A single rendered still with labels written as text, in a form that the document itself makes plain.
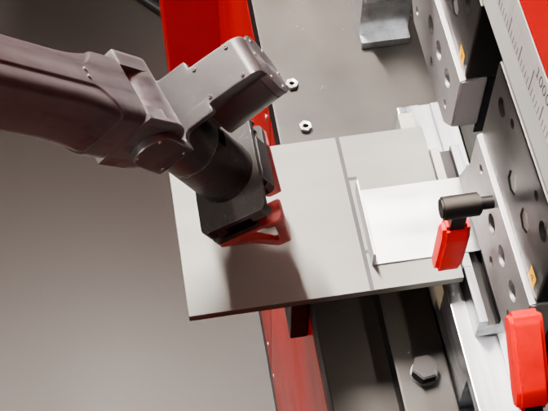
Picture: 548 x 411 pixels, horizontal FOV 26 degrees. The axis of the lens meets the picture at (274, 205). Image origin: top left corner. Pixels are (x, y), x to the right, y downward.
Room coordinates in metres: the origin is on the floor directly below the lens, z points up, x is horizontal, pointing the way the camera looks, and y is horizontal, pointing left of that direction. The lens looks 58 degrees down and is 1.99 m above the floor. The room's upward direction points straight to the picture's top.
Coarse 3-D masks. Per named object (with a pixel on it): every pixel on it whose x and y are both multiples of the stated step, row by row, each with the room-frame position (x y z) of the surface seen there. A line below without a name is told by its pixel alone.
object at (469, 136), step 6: (462, 126) 0.64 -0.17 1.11; (468, 126) 0.63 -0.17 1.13; (462, 132) 0.64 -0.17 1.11; (468, 132) 0.63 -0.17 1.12; (474, 132) 0.61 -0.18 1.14; (480, 132) 0.60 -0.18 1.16; (468, 138) 0.62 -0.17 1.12; (474, 138) 0.61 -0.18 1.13; (468, 144) 0.62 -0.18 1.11; (474, 144) 0.61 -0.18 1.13; (468, 150) 0.62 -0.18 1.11
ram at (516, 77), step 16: (496, 0) 0.56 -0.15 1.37; (528, 0) 0.51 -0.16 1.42; (544, 0) 0.49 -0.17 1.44; (496, 16) 0.56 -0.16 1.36; (528, 16) 0.51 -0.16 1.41; (544, 16) 0.49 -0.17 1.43; (496, 32) 0.55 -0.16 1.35; (528, 32) 0.50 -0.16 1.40; (544, 32) 0.48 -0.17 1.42; (512, 48) 0.52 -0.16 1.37; (544, 48) 0.48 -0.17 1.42; (512, 64) 0.51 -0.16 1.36; (544, 64) 0.47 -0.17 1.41; (512, 80) 0.51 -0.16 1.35; (528, 96) 0.48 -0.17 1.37; (528, 112) 0.47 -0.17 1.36; (528, 128) 0.47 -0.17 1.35; (544, 144) 0.44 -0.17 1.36; (544, 160) 0.44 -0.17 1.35; (544, 176) 0.43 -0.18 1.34
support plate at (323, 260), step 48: (288, 144) 0.70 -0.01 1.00; (336, 144) 0.70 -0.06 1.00; (384, 144) 0.70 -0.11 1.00; (192, 192) 0.64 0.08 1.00; (288, 192) 0.64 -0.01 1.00; (336, 192) 0.64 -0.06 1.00; (192, 240) 0.59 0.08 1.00; (336, 240) 0.59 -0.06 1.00; (192, 288) 0.53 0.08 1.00; (240, 288) 0.53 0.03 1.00; (288, 288) 0.53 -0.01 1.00; (336, 288) 0.53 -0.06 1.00; (384, 288) 0.53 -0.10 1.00
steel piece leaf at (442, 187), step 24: (360, 192) 0.63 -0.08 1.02; (384, 192) 0.64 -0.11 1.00; (408, 192) 0.64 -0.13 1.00; (432, 192) 0.64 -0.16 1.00; (456, 192) 0.64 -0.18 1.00; (360, 216) 0.61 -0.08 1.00; (384, 216) 0.61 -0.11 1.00; (408, 216) 0.61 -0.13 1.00; (432, 216) 0.61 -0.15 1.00; (384, 240) 0.58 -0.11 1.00; (408, 240) 0.58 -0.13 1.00; (432, 240) 0.58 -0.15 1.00
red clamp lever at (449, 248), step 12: (444, 204) 0.47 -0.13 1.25; (456, 204) 0.47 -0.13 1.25; (468, 204) 0.47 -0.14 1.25; (480, 204) 0.47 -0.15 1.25; (492, 204) 0.47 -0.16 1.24; (444, 216) 0.46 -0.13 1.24; (456, 216) 0.46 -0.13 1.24; (468, 216) 0.46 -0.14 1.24; (444, 228) 0.47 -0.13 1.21; (456, 228) 0.47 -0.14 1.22; (468, 228) 0.47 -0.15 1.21; (444, 240) 0.47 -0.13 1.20; (456, 240) 0.46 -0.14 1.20; (468, 240) 0.47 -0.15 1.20; (444, 252) 0.46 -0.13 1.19; (456, 252) 0.46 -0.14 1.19; (444, 264) 0.46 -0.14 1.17; (456, 264) 0.46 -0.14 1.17
